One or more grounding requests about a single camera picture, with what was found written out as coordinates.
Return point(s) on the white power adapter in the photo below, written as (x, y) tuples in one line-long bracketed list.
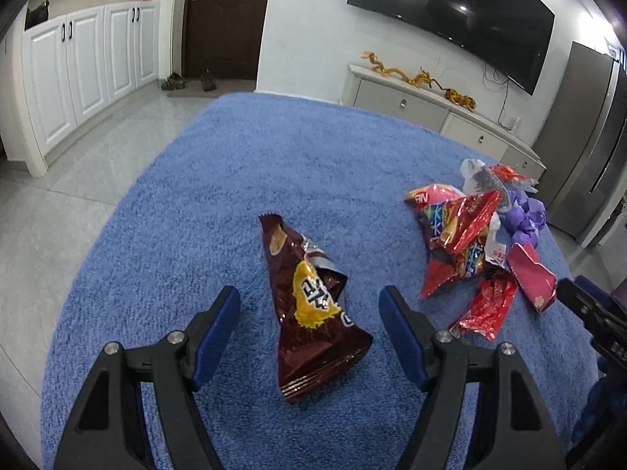
[(515, 124)]

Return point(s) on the blue fluffy blanket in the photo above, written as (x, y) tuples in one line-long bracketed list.
[(196, 215)]

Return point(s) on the grey television cabinet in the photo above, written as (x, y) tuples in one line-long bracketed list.
[(441, 117)]

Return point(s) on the brown chip bag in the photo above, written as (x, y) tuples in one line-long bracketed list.
[(303, 323)]

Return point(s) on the pink snack bag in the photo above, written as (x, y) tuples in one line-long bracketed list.
[(433, 195)]

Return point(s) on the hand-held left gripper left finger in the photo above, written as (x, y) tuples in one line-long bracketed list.
[(215, 342)]

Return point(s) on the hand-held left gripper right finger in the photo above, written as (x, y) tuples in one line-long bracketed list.
[(401, 333)]

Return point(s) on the red foil chip bag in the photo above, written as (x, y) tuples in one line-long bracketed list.
[(455, 240)]

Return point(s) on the dark brown door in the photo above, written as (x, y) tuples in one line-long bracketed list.
[(225, 19)]

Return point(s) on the grey steel refrigerator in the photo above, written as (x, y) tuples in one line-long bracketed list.
[(588, 137)]

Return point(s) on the purple crumpled wrapper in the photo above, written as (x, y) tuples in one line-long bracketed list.
[(526, 215)]

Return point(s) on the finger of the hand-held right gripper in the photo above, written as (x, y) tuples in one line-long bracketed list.
[(580, 303), (595, 288)]

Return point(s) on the white storage cabinet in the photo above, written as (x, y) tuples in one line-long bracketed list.
[(88, 73)]

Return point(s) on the dark bag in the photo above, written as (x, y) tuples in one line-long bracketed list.
[(36, 14)]

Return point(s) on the black wall television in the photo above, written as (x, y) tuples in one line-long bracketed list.
[(455, 14)]

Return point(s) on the magenta packet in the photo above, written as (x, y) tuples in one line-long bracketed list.
[(531, 276)]

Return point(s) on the brown shoe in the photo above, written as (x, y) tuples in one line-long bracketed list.
[(172, 82), (208, 80)]

